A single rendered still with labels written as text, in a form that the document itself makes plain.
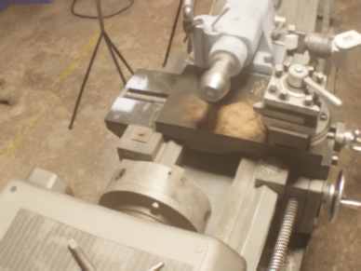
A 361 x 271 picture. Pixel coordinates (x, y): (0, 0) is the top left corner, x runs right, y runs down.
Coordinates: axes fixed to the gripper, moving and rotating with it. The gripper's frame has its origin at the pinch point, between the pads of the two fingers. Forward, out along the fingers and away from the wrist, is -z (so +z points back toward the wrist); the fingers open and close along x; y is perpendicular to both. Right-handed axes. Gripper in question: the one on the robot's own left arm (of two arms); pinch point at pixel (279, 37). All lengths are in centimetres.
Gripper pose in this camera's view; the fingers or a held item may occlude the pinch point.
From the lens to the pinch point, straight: 157.0
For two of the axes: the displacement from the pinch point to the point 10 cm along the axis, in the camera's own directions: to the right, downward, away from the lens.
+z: 9.4, 2.0, -2.8
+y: -3.4, 4.8, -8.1
